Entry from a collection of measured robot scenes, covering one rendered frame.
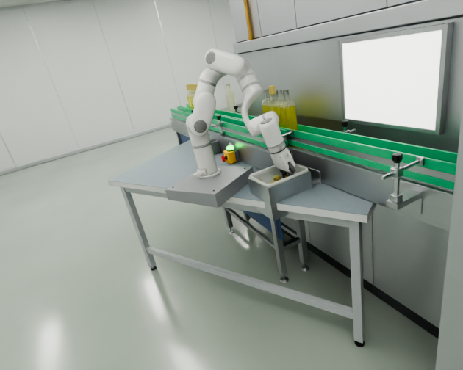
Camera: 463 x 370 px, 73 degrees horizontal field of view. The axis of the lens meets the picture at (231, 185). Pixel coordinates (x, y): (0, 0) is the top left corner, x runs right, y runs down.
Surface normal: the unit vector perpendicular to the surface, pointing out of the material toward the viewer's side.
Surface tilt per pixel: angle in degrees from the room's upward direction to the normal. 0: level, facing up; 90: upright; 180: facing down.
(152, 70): 90
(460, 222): 90
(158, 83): 90
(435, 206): 90
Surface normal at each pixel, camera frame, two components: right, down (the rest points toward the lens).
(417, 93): -0.88, 0.33
